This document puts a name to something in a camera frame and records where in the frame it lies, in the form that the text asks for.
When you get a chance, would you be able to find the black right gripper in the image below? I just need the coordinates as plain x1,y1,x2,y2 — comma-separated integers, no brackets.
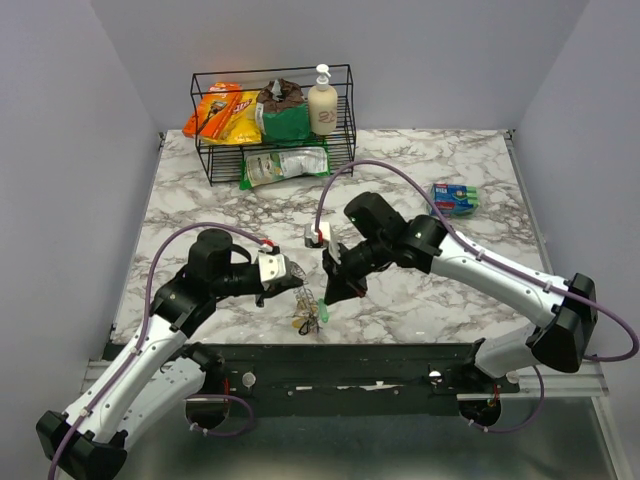
322,235,390,306

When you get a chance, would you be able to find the green tagged key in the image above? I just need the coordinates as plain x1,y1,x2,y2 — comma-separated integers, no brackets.
317,298,329,323

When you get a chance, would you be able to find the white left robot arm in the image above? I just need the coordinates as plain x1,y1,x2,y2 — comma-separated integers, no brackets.
36,222,304,479

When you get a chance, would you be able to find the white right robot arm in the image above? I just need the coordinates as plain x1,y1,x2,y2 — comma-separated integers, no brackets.
311,192,597,392

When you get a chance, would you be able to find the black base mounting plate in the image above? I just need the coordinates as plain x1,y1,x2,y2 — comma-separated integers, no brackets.
149,342,521,417

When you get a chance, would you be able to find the green white snack bag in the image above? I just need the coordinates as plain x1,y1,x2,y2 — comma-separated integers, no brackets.
239,146,331,190

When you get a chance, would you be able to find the blue green sponge pack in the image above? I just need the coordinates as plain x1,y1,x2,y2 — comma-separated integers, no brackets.
430,183,480,217

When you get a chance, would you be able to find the yellow snack bag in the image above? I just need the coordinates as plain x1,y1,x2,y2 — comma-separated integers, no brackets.
215,91,262,145

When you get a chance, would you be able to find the green brown paper bag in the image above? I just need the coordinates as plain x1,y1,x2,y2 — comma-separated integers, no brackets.
255,78,311,146

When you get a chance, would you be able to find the orange razor package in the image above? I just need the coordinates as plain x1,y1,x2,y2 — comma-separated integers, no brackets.
182,82,242,143

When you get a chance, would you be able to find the cream pump soap bottle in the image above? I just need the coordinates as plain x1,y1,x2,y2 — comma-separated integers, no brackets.
308,64,338,136

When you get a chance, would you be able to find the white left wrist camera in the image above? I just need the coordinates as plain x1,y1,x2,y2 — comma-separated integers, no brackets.
256,252,292,289

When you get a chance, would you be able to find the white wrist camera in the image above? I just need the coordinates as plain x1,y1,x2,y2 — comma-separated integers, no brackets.
256,252,292,289
304,221,341,264

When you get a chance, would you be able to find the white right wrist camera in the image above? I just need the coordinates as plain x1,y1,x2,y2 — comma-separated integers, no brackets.
304,221,341,264

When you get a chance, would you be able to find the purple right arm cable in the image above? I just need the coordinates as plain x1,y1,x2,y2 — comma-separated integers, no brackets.
313,159,640,363

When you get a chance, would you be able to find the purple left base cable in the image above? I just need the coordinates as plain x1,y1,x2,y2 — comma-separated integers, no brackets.
185,393,255,437

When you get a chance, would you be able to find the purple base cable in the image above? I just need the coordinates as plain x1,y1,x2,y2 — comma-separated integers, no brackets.
467,364,547,434
185,393,255,437

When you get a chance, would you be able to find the black wire rack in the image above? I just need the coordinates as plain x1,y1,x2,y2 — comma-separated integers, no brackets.
190,63,357,185

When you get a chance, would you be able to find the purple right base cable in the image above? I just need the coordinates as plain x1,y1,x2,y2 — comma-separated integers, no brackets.
467,364,547,434

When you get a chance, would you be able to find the aluminium frame rail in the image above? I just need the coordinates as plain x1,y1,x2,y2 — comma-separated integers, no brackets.
457,128,612,401

